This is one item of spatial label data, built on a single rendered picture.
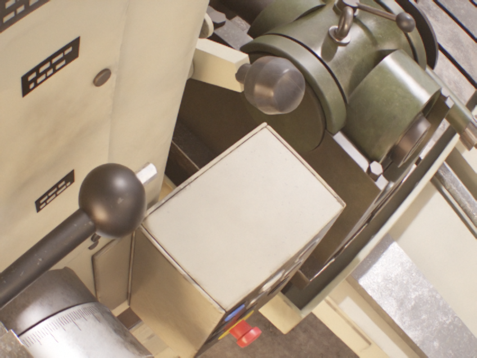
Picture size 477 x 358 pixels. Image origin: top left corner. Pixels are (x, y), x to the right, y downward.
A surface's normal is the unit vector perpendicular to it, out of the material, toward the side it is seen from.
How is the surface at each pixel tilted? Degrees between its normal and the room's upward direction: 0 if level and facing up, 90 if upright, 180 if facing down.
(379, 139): 58
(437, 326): 0
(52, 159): 90
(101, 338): 41
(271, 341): 0
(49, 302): 34
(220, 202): 0
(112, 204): 28
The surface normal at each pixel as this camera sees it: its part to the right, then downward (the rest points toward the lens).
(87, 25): 0.69, 0.69
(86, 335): 0.57, -0.70
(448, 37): 0.18, -0.47
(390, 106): -0.26, -0.06
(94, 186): -0.30, -0.41
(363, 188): -0.70, 0.55
